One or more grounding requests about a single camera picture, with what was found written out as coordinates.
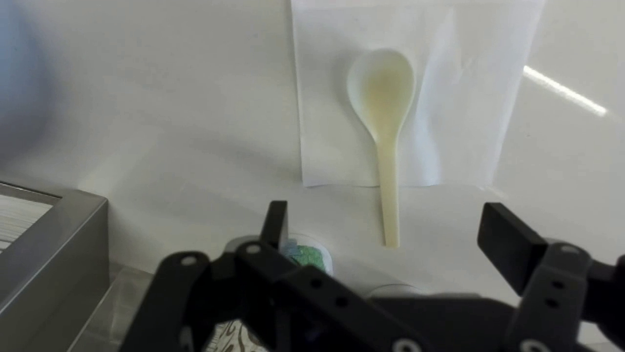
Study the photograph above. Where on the white paper napkin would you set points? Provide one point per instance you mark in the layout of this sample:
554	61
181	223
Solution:
469	98

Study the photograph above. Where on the paper cup with black floral print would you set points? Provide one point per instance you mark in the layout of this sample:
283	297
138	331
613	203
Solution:
230	336

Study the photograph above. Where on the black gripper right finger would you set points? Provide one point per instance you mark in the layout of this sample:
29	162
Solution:
513	245

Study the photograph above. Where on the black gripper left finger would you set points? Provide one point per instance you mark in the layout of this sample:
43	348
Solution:
273	225

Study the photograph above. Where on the metal napkin dispenser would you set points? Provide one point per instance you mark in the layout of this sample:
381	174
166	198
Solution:
45	260

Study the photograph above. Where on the cream plastic spoon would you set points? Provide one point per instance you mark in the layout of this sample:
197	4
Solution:
383	98

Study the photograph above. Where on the paper cup with green print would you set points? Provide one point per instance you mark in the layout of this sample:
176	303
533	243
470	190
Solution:
304	252

